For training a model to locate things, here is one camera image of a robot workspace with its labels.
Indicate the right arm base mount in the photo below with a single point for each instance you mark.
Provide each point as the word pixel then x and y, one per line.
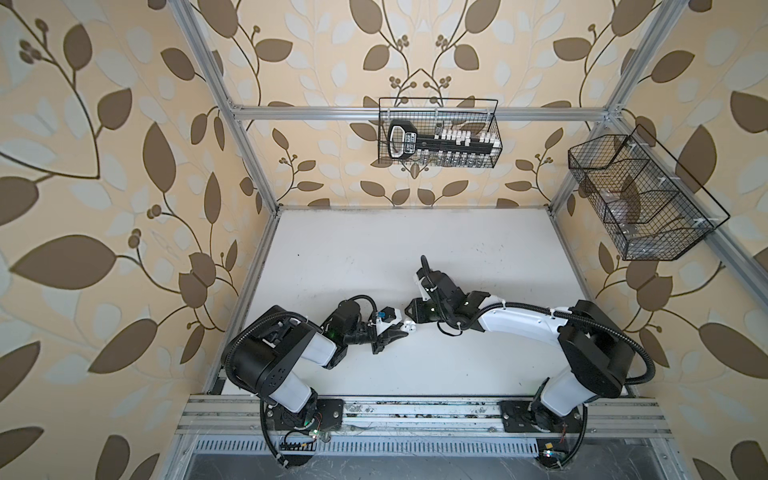
pixel 559 438

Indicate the black tool with white bits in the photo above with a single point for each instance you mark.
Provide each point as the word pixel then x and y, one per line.
pixel 403 141

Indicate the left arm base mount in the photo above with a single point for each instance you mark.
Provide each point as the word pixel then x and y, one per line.
pixel 291 438

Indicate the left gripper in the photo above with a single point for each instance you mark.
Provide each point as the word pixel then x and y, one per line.
pixel 383 341

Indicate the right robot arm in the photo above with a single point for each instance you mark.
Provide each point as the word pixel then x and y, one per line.
pixel 601 359

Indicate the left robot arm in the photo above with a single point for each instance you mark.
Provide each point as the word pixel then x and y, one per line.
pixel 262 357

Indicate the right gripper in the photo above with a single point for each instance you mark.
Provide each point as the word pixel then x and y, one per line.
pixel 415 308

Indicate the black wire basket back wall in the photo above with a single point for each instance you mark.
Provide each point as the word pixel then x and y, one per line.
pixel 475 114

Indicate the black wire basket right wall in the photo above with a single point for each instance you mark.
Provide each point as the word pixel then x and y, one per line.
pixel 653 207

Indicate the aluminium rail front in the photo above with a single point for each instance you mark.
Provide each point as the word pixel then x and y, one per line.
pixel 420 417

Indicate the black wire basket wall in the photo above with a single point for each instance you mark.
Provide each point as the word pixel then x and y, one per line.
pixel 653 207
pixel 475 114

